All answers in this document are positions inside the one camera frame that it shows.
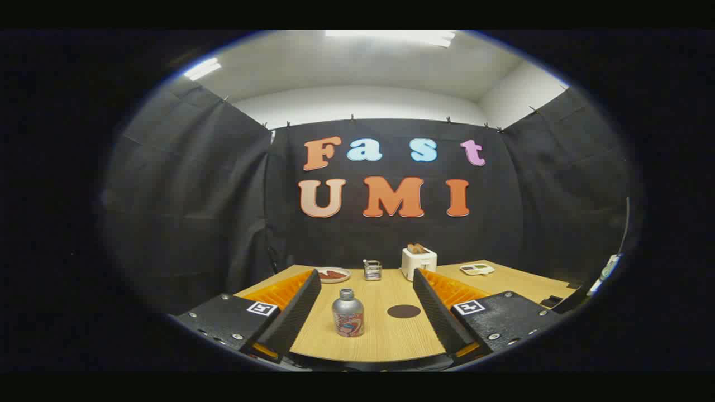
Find white device with black cable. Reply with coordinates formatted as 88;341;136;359
587;197;632;296

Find white toaster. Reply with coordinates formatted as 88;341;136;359
401;247;438;281

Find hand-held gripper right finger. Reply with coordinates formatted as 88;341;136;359
412;268;562;366

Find white round plate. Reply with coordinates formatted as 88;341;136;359
316;267;351;284

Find wooden table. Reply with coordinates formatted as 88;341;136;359
233;260;577;363

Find large ceiling light panel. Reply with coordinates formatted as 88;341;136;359
325;30;456;48

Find black backdrop cloth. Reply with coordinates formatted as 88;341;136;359
103;75;643;313

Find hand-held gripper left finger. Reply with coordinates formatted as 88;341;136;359
174;269;322;365

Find small ceiling light panel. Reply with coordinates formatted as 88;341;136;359
183;57;222;82

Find silver juice bottle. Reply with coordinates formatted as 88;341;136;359
332;288;365;338

